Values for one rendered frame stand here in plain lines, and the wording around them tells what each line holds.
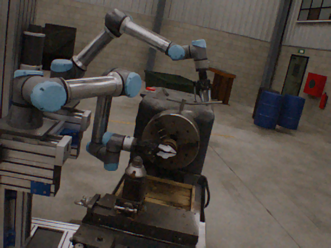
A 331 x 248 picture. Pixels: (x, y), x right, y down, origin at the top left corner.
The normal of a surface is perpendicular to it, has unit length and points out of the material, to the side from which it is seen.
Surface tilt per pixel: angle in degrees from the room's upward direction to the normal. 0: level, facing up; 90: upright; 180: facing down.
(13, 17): 90
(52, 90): 92
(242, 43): 90
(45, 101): 91
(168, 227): 0
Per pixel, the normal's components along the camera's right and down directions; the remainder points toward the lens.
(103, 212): 0.19, -0.95
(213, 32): 0.18, 0.29
